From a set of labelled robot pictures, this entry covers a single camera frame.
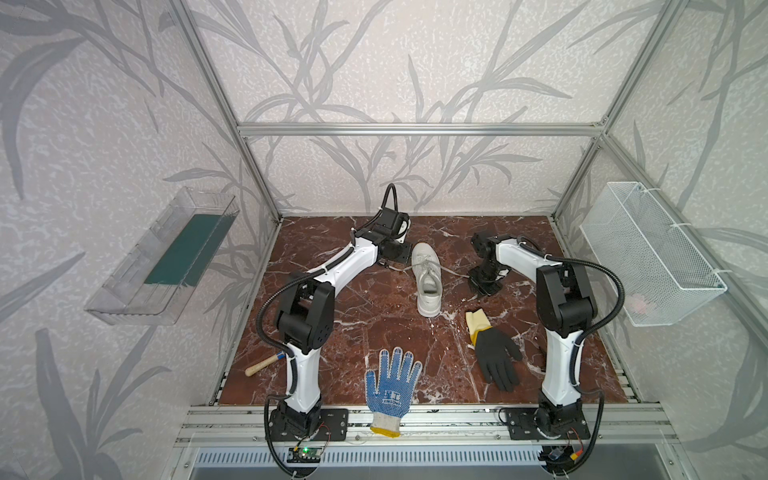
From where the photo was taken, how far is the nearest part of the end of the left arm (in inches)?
27.7

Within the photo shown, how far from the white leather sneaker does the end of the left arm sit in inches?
4.7

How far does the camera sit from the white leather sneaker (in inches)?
35.0
